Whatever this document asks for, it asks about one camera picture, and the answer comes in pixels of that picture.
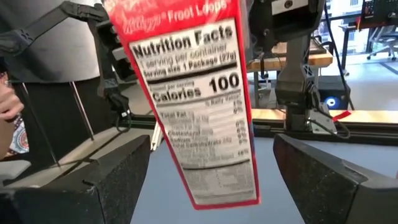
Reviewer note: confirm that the grey office chair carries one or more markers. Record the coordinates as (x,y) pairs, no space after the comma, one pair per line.
(385,40)

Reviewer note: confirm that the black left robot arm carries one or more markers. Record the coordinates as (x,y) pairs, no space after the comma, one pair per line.
(295,77)

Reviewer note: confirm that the red tape tag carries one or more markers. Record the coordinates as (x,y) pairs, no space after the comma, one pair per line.
(341,115)

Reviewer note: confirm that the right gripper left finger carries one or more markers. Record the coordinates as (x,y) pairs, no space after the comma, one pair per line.
(93,193)

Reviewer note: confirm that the wooden workbench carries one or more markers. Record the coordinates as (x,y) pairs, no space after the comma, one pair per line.
(320,59)

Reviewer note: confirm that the person's hand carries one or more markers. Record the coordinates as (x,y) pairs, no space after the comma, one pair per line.
(11,102)

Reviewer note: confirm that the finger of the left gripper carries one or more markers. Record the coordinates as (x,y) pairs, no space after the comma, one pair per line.
(46,25)

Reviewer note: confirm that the black computer with blue light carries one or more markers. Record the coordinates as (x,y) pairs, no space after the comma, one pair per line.
(335,90)

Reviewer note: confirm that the black table frame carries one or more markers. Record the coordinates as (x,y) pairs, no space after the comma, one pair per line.
(373,133)

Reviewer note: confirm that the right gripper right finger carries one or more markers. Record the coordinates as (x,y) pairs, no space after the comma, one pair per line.
(335,199)

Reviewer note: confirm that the patterned handheld item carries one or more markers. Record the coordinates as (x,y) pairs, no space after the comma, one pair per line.
(20,140)

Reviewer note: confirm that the red Froot Loops box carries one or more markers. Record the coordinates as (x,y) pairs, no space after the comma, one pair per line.
(199,93)

